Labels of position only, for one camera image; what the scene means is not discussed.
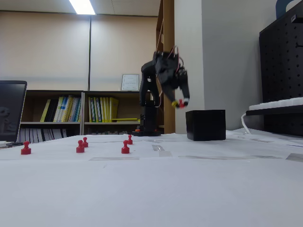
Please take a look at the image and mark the yellow white book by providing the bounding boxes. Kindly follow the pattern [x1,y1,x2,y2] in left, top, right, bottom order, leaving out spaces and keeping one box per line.
[62,95,74,123]

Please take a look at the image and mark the low wooden bookshelf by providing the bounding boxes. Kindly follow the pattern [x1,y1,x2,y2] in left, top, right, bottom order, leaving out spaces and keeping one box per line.
[20,89,84,143]
[81,90,143,136]

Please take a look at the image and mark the black open box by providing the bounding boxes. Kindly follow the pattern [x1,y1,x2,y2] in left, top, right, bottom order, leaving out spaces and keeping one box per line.
[185,109,226,142]

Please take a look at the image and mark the framed white certificate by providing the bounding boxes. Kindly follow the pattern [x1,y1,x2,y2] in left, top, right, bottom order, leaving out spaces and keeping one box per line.
[121,74,140,92]

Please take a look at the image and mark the flat yellow folder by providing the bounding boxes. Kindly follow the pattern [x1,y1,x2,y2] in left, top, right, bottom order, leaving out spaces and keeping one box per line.
[111,117,141,122]

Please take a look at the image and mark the black wall cable duct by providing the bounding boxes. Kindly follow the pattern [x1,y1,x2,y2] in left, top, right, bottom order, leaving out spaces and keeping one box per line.
[88,14,92,92]

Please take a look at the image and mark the white paper table cover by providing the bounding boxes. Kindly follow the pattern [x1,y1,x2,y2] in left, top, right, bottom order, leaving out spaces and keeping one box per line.
[0,129,303,227]

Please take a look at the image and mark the white blue book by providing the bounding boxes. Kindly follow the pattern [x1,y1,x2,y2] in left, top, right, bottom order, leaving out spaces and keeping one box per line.
[53,96,65,123]

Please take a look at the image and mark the black pegboard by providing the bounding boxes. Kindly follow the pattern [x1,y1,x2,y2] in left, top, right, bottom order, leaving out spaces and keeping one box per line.
[258,6,303,137]

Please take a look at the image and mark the laptop screen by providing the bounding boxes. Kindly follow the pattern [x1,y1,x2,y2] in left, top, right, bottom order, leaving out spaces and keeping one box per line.
[0,80,28,143]

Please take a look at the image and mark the blue rounded object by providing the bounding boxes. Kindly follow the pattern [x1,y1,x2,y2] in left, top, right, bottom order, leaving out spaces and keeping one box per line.
[276,0,303,20]

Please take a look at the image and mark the thin yellow book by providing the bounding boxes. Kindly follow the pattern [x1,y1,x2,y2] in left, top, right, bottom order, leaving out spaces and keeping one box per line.
[39,99,51,123]

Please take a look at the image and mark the black robot base orange clips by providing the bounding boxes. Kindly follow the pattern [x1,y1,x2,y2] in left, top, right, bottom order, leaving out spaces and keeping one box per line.
[132,129,162,137]

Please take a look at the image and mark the white power cable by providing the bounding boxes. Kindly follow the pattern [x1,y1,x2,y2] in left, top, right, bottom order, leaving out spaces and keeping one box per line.
[241,112,251,134]

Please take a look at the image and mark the black book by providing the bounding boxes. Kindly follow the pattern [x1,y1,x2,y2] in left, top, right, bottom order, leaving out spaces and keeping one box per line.
[45,99,59,123]

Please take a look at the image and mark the white power strip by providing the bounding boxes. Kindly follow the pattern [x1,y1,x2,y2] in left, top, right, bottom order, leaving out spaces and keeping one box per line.
[248,96,303,111]

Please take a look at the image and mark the ceiling light panel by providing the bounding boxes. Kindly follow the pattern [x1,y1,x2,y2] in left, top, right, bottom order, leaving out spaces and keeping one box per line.
[68,0,97,16]

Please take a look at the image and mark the tall wooden shelf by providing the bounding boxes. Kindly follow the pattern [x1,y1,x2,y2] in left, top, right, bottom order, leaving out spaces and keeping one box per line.
[155,0,176,134]

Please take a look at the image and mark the black rail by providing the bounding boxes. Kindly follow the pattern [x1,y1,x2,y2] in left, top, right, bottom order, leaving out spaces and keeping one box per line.
[245,105,303,117]

